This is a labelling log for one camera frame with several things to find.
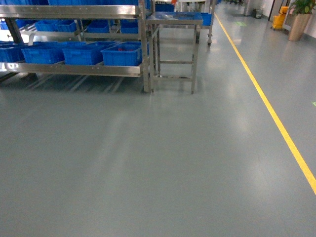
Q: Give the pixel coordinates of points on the blue bin with red bags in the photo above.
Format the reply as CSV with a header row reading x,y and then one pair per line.
x,y
123,54

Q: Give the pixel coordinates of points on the empty blue bin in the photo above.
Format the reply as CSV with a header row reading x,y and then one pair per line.
x,y
88,54

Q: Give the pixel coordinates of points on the stainless steel shelf rack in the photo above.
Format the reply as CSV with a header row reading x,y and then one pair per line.
x,y
40,29

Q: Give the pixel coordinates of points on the steel side table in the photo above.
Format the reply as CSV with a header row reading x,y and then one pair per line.
x,y
173,39

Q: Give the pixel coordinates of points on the yellow mop bucket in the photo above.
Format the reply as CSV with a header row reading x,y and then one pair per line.
x,y
278,20

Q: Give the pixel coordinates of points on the green potted plant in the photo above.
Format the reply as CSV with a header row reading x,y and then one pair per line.
x,y
302,11

